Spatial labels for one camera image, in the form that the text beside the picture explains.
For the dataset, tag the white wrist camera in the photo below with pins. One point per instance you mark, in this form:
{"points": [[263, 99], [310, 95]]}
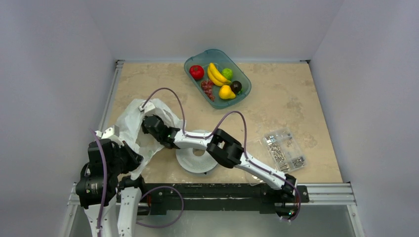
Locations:
{"points": [[147, 108], [112, 133]]}

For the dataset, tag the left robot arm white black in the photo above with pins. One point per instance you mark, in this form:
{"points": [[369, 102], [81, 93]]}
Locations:
{"points": [[110, 204]]}

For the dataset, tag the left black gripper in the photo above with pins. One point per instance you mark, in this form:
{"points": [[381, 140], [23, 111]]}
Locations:
{"points": [[135, 158]]}

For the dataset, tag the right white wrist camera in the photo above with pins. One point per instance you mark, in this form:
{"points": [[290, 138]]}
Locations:
{"points": [[147, 108]]}

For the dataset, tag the green fake lime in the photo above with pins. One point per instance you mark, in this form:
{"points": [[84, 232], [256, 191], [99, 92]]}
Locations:
{"points": [[227, 73]]}

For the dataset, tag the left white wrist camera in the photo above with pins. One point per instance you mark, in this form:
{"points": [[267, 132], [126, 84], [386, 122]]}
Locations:
{"points": [[112, 133]]}

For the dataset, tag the yellow fake pear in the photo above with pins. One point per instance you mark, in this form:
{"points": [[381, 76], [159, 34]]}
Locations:
{"points": [[226, 93]]}

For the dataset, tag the dark purple fake plum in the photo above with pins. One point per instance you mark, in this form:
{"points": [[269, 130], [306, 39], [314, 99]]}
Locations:
{"points": [[236, 87]]}

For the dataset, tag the white plastic bag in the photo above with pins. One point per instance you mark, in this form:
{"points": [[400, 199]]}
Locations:
{"points": [[130, 121]]}

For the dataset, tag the teal plastic tray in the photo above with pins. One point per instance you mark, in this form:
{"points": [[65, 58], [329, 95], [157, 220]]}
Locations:
{"points": [[221, 61]]}

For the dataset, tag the yellow fake banana bunch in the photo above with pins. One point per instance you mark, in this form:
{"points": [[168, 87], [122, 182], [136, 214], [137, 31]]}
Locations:
{"points": [[216, 77]]}

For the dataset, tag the clear plastic screw box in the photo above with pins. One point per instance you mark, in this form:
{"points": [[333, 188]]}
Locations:
{"points": [[279, 150]]}

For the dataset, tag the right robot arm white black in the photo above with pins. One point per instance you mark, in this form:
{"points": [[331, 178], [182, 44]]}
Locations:
{"points": [[225, 150]]}

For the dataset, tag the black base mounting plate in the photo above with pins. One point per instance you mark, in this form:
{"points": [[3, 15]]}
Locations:
{"points": [[218, 197]]}

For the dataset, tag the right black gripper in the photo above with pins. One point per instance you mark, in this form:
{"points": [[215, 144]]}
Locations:
{"points": [[149, 123]]}

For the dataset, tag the red fake grape bunch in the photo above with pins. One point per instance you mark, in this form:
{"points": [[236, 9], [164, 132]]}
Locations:
{"points": [[206, 86]]}

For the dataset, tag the red fake tomato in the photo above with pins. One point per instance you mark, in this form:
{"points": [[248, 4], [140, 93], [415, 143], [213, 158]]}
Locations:
{"points": [[197, 72]]}

